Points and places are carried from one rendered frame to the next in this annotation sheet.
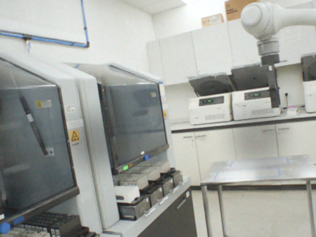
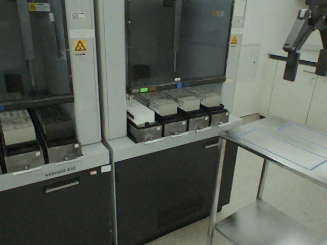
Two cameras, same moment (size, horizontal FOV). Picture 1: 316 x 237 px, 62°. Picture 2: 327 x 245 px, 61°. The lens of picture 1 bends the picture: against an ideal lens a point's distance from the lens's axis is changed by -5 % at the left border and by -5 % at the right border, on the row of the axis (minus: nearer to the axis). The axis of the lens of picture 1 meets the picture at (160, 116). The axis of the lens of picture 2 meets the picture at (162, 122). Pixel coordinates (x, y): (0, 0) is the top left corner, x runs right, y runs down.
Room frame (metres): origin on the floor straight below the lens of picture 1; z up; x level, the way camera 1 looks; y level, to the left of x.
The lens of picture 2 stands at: (0.29, -0.54, 1.35)
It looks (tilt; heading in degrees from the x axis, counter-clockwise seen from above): 23 degrees down; 31
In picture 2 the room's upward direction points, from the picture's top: 2 degrees clockwise
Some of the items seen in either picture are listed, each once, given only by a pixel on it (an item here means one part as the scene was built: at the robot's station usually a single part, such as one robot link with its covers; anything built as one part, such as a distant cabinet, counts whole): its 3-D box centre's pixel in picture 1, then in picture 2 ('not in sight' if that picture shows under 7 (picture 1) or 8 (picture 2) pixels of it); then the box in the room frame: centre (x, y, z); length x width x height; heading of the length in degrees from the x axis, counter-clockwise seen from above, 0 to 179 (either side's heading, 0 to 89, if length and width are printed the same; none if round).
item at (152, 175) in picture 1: (153, 174); (190, 104); (1.63, 0.09, 0.85); 0.12 x 0.02 x 0.06; 152
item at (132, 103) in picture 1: (103, 109); (159, 20); (1.67, 0.34, 1.28); 0.61 x 0.51 x 0.63; 153
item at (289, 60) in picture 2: (273, 92); (288, 55); (1.03, -0.44, 1.25); 0.03 x 0.01 x 0.05; 153
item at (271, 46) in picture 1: (268, 48); not in sight; (1.10, -0.48, 1.43); 0.09 x 0.09 x 0.06
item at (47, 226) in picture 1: (57, 226); (55, 122); (1.03, 0.47, 0.85); 0.12 x 0.02 x 0.06; 153
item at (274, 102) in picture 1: (274, 98); (291, 66); (1.04, -0.45, 1.22); 0.03 x 0.01 x 0.07; 63
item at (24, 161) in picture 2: not in sight; (17, 129); (0.97, 0.69, 0.78); 0.73 x 0.14 x 0.09; 63
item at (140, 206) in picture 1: (93, 203); (123, 112); (1.46, 0.44, 0.78); 0.73 x 0.14 x 0.09; 63
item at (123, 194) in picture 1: (110, 194); (133, 110); (1.40, 0.32, 0.83); 0.30 x 0.10 x 0.06; 63
